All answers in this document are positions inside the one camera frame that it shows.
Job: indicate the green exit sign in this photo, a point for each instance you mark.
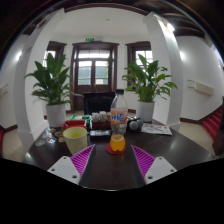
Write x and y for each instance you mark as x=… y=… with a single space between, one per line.
x=90 y=39

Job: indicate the black chair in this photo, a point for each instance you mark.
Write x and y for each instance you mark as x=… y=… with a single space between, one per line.
x=98 y=101

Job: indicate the wide dark-framed window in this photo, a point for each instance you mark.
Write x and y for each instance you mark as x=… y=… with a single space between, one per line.
x=131 y=53

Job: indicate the narrow dark-framed window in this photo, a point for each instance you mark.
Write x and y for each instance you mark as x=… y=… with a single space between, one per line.
x=55 y=50

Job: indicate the tall potted plant white pot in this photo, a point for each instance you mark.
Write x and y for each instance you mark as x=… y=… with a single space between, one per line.
x=146 y=80

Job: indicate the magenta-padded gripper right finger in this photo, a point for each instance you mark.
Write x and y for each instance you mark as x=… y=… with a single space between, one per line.
x=156 y=168

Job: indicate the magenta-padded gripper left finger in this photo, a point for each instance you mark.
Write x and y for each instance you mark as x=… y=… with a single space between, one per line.
x=66 y=168

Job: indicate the colourful stickers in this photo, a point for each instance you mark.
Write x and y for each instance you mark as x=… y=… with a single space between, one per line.
x=50 y=138

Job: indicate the orange soda plastic bottle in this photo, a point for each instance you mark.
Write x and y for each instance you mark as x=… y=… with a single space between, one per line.
x=118 y=116

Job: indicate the red carpeted staircase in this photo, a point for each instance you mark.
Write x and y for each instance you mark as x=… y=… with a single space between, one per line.
x=1 y=138
x=213 y=123

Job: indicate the bushy potted plant white pot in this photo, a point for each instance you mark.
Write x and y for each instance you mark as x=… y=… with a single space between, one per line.
x=53 y=83

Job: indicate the white printed magazine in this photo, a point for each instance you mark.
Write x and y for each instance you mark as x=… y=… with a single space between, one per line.
x=156 y=129

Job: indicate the dark wooden double door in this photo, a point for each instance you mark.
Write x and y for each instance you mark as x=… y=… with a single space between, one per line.
x=95 y=71

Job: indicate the grey microphone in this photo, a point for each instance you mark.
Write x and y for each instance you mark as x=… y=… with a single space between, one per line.
x=134 y=124

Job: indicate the red box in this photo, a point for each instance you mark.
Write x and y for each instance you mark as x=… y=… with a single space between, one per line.
x=75 y=124

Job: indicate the green-topped box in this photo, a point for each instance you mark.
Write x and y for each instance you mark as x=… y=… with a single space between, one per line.
x=81 y=117

